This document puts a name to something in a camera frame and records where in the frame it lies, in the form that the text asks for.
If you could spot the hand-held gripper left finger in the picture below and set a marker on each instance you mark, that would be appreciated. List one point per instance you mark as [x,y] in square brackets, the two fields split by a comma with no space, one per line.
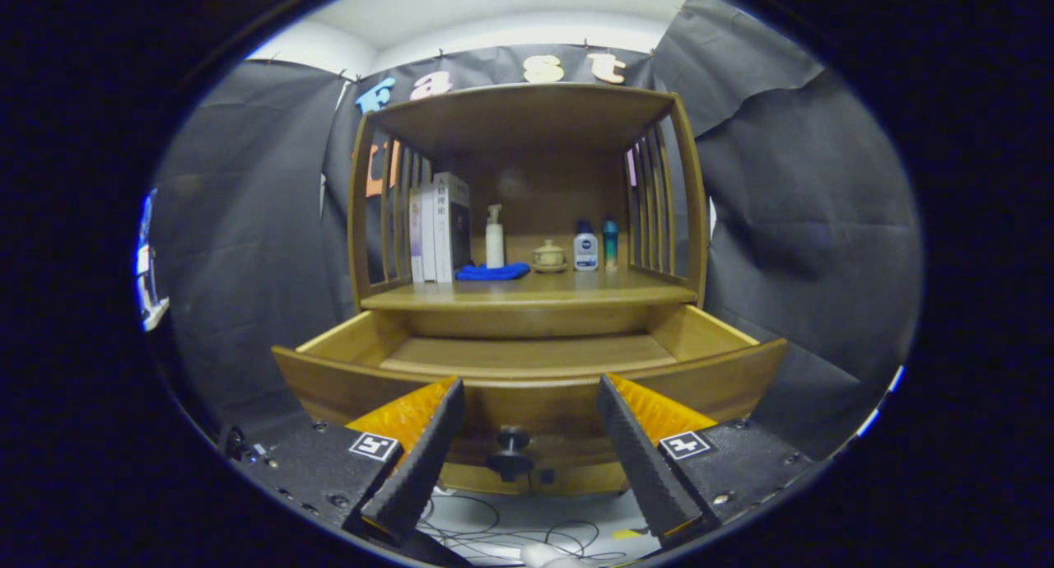
[420,469]

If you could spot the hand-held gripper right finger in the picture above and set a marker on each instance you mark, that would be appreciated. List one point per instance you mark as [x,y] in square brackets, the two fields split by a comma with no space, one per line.
[642,469]

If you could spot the wooden drawer with black knob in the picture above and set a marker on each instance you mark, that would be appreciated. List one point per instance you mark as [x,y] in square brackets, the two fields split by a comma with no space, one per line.
[527,354]

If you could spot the wooden countertop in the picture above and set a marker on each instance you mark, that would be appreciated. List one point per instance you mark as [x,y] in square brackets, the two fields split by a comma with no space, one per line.
[576,289]

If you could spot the wooden cabinet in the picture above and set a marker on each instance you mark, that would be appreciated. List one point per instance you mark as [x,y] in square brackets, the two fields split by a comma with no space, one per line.
[527,123]

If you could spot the yellow tape piece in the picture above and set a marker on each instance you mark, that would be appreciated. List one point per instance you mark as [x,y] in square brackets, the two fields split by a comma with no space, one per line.
[627,534]

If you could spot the blue folded cloth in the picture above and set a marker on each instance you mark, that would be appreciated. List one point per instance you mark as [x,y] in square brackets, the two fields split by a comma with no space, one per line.
[492,272]

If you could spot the white bottle with blue cap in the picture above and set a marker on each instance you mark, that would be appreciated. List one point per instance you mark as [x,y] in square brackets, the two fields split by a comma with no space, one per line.
[585,251]

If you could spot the teal bottle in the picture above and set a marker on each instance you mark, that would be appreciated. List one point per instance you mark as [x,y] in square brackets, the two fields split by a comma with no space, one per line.
[610,245]

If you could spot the beige lidded teacup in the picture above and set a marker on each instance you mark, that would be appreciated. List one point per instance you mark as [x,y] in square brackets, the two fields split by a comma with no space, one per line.
[549,257]

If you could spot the white pump bottle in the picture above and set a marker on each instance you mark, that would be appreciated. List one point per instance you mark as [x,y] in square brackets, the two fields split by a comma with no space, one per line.
[495,247]

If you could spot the pale purple book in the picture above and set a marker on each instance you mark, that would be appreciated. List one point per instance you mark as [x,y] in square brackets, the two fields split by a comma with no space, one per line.
[415,235]

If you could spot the white book with dark cover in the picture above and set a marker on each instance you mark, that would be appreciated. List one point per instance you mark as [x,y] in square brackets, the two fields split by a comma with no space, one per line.
[443,230]

